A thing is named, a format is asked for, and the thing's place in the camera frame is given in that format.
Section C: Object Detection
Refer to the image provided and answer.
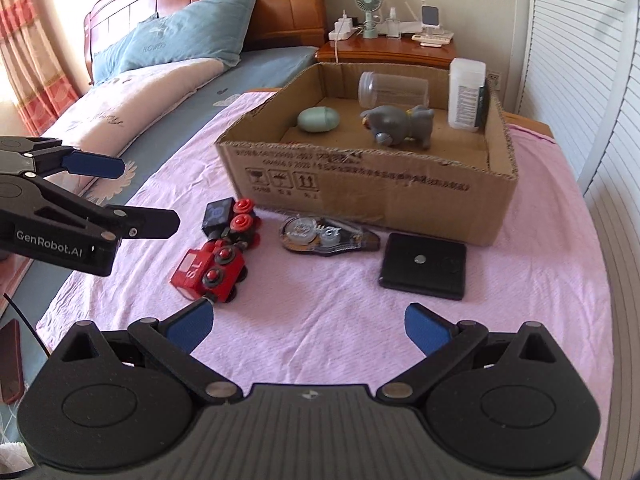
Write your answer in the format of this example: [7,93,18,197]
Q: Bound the brown smartphone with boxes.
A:
[0,319,24,405]

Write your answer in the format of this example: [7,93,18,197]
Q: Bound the blue floral bed sheet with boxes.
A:
[0,45,321,441]

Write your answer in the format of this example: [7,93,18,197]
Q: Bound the red striped curtain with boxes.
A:
[0,0,85,138]

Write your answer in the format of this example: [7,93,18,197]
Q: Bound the large blue pillow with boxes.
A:
[122,0,259,70]

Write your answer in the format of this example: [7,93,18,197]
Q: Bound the pink blanket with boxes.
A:
[37,89,613,401]

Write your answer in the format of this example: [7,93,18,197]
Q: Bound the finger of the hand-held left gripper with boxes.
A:
[0,136,126,180]
[25,176,181,241]

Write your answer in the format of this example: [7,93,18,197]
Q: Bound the wooden bed frame rail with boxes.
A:
[502,110,556,142]

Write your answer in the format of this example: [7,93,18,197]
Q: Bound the black square pad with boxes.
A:
[378,232,467,302]

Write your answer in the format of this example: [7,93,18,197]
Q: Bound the red toy train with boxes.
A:
[170,239,248,305]

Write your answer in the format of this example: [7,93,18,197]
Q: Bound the brown cardboard box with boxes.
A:
[215,62,521,247]

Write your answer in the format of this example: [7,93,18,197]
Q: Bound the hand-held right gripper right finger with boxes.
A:
[377,302,577,404]

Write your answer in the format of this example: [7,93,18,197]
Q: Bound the correction tape dispenser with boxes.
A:
[278,215,382,257]

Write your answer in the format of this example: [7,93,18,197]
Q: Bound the white router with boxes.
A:
[399,2,426,36]

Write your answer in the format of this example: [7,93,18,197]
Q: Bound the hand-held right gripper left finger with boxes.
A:
[44,298,241,404]

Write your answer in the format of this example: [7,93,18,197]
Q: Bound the black cable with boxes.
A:
[0,292,51,361]

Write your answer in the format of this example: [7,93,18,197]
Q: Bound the teal egg-shaped object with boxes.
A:
[297,106,342,133]

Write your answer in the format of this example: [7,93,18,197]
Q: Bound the wooden nightstand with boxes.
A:
[315,35,458,72]

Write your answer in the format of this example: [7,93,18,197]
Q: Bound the black toy train car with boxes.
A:
[201,197,262,251]

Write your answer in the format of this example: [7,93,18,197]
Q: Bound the small blue pillow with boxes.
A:
[92,12,161,85]

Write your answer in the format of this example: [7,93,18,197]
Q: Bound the white remote control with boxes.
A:
[411,32,455,47]

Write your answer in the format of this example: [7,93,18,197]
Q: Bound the white power strip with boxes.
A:
[327,10,361,43]

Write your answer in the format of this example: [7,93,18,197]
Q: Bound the white plastic bottle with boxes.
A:
[447,58,488,132]

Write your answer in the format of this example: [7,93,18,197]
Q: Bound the clear plastic jar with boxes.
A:
[358,71,430,109]

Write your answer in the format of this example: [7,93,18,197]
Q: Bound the cream floral pillow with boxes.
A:
[37,57,226,181]

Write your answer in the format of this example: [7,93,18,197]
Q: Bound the small green desk fan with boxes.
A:
[354,0,383,41]

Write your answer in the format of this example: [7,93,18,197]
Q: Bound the white louvered closet door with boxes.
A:
[582,0,640,461]
[515,0,632,201]

